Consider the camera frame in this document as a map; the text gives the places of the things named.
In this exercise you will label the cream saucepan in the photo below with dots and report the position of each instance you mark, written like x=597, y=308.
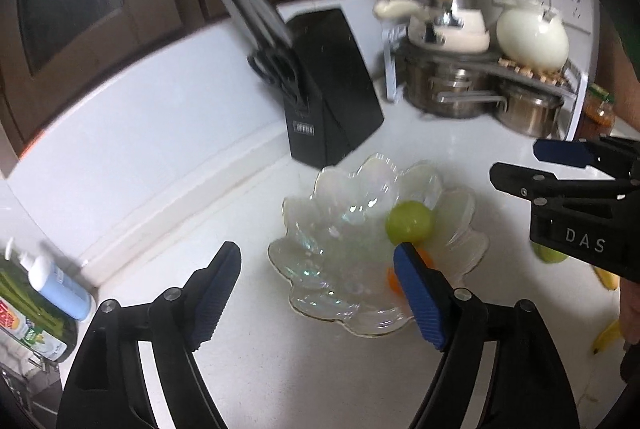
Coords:
x=450, y=36

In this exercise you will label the yellow banana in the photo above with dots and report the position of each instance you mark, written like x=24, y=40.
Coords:
x=609, y=338
x=607, y=280

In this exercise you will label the small orange tangerine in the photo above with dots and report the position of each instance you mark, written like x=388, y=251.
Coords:
x=395, y=283

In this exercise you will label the clear scalloped glass bowl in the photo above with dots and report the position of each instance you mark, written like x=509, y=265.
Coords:
x=340, y=249

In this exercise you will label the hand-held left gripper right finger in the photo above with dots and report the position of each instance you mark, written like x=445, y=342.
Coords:
x=420, y=299

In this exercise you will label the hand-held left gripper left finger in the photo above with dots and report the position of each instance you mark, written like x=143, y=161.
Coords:
x=215, y=299

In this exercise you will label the small stainless steel pot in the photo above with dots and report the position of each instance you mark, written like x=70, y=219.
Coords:
x=530, y=111

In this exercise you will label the steel sink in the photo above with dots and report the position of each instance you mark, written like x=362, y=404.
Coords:
x=25, y=384

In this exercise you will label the black knife block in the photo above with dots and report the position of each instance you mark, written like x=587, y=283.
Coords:
x=330, y=84

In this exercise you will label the white enamel lidded pot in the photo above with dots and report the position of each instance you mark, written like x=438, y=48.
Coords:
x=532, y=39

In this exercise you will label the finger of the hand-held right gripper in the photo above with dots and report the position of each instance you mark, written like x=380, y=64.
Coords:
x=555, y=190
x=562, y=153

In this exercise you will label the glass jar with green lid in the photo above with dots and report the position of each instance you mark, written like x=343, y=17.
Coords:
x=597, y=111

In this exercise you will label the grey white pot rack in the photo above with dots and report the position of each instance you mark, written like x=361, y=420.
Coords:
x=392, y=59

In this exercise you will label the person's right hand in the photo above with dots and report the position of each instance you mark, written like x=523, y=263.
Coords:
x=632, y=309

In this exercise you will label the large stainless steel pot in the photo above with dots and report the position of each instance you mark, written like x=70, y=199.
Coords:
x=450, y=84

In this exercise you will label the green round plum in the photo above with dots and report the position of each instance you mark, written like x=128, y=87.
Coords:
x=547, y=255
x=409, y=223

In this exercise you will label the green dish soap bottle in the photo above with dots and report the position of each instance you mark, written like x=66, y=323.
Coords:
x=30, y=314

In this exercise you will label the wooden bead trivet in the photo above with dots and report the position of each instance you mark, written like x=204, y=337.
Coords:
x=522, y=70

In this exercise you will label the blue white pump bottle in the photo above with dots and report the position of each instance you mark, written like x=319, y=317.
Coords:
x=60, y=291

